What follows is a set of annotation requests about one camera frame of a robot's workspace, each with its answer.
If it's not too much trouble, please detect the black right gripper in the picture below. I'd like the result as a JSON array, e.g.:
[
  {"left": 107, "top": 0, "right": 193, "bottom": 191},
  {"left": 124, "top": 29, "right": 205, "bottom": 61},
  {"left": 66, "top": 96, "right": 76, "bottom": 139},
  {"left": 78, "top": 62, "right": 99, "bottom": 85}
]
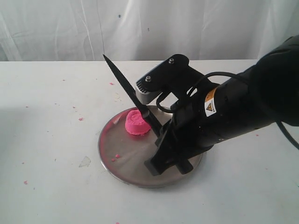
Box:
[{"left": 144, "top": 88, "right": 224, "bottom": 176}]

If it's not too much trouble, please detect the black serrated knife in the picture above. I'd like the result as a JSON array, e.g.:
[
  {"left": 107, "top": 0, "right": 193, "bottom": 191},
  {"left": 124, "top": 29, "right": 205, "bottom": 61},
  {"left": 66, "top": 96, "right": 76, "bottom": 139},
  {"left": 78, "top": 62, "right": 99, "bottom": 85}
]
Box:
[{"left": 103, "top": 55, "right": 162, "bottom": 137}]

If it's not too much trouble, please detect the pink dough piece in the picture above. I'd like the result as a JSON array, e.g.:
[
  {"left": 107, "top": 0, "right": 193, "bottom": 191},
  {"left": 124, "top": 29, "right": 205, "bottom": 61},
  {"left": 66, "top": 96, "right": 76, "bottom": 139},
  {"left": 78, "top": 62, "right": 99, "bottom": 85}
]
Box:
[{"left": 125, "top": 110, "right": 151, "bottom": 136}]

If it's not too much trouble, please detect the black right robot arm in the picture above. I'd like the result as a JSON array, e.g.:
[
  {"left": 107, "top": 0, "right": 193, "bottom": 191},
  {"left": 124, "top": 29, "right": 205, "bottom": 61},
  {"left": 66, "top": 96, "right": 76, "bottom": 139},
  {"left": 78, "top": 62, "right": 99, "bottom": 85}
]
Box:
[{"left": 142, "top": 36, "right": 299, "bottom": 176}]

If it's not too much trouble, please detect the round steel plate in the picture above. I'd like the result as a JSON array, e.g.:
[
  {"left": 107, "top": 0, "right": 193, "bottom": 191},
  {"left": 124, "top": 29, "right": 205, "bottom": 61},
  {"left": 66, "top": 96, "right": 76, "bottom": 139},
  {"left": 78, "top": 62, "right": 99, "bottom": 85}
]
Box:
[{"left": 98, "top": 108, "right": 195, "bottom": 189}]

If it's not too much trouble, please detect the white backdrop curtain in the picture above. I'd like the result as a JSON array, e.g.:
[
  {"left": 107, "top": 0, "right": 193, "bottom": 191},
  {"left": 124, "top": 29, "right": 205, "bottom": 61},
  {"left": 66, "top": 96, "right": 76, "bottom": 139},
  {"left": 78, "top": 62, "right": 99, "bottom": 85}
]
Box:
[{"left": 0, "top": 0, "right": 299, "bottom": 61}]

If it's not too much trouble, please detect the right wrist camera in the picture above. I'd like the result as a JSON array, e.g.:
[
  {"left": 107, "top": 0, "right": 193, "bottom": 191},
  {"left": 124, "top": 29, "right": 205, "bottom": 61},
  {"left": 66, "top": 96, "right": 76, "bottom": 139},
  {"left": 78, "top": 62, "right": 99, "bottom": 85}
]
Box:
[{"left": 135, "top": 54, "right": 204, "bottom": 105}]

